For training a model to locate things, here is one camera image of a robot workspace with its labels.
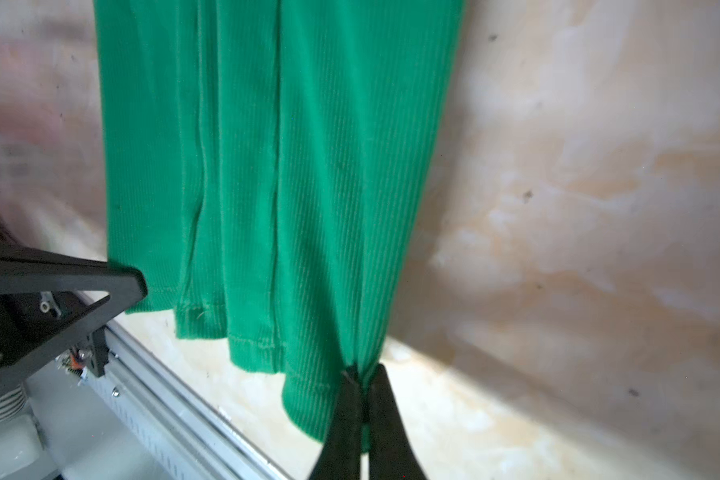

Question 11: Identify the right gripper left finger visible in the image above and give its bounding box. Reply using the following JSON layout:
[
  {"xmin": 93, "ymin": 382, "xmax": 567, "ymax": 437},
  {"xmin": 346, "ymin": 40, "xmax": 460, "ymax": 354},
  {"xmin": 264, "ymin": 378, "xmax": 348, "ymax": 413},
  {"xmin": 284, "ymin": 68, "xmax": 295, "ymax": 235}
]
[{"xmin": 309, "ymin": 368, "xmax": 363, "ymax": 480}]

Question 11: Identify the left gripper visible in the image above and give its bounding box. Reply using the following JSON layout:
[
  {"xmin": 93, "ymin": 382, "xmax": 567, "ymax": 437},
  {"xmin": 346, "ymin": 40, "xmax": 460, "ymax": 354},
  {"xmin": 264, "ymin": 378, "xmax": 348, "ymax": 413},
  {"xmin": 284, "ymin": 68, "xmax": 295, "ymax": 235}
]
[{"xmin": 0, "ymin": 242, "xmax": 148, "ymax": 397}]

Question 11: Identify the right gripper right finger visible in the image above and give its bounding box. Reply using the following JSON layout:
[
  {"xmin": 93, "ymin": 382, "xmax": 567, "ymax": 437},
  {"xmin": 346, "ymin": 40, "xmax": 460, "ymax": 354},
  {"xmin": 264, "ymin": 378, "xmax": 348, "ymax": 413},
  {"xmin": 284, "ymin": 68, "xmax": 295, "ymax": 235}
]
[{"xmin": 367, "ymin": 364, "xmax": 427, "ymax": 480}]

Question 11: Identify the green tank top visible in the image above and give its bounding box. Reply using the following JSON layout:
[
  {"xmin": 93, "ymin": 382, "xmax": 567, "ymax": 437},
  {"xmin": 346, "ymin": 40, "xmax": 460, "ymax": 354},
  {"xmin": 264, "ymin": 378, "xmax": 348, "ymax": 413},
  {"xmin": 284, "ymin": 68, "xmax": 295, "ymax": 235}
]
[{"xmin": 94, "ymin": 1, "xmax": 464, "ymax": 441}]

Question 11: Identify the aluminium front rail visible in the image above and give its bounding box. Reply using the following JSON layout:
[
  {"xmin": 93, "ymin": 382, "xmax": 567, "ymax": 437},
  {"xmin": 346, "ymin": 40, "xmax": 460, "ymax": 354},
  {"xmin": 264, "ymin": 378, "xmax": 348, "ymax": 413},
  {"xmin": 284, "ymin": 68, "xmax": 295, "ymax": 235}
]
[{"xmin": 26, "ymin": 320, "xmax": 292, "ymax": 480}]

